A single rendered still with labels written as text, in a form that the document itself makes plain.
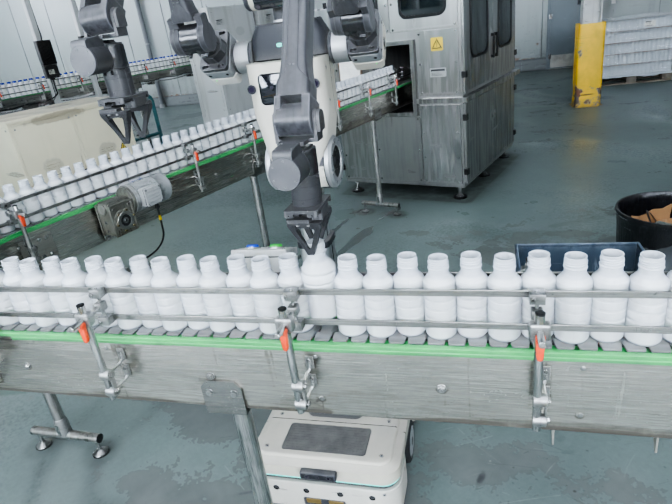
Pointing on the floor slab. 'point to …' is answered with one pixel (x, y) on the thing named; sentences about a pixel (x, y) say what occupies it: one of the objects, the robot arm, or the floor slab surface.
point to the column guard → (588, 64)
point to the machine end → (442, 94)
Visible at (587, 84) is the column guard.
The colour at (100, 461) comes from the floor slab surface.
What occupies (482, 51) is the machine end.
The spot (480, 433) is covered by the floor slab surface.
